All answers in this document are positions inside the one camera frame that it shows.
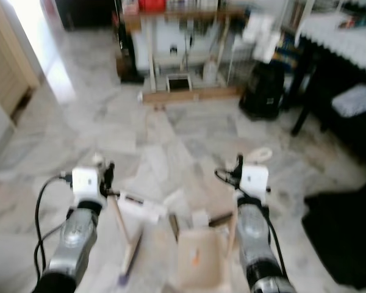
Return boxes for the beige long-handled dustpan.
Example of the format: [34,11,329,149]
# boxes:
[168,146,275,293]

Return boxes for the black floor mat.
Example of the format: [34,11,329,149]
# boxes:
[302,190,366,291]

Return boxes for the flat white carton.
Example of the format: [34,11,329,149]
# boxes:
[119,192,168,223]

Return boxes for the black bag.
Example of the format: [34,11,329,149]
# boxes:
[239,60,287,121]

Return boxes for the long brown cardboard box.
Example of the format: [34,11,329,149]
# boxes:
[140,85,245,106]

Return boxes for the black table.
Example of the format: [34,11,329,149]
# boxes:
[290,34,366,159]

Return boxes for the white plastic jug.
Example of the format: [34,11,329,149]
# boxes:
[203,58,219,86]

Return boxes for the white foam pieces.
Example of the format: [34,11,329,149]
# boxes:
[241,11,284,63]

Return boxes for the grey seat cushion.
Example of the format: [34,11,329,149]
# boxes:
[331,84,366,118]

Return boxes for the tan wooden door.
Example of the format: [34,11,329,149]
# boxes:
[0,18,40,117]

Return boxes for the white lace tablecloth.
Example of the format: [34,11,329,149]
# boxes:
[299,12,366,79]

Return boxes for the white sewing table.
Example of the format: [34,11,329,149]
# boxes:
[123,6,249,92]

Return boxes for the red box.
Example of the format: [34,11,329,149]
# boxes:
[138,0,167,13]

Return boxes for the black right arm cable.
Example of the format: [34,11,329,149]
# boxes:
[215,171,291,279]

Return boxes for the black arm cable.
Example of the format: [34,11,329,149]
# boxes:
[35,174,75,275]
[215,171,291,279]

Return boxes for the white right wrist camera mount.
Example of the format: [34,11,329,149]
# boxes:
[240,164,270,202]

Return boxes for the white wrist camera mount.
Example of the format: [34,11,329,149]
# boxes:
[72,167,103,205]
[240,164,270,202]

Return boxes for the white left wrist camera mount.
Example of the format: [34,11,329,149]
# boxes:
[72,167,103,205]

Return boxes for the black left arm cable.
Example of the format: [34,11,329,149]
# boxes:
[35,174,75,275]

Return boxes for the white wire rack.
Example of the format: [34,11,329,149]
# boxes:
[220,43,257,87]

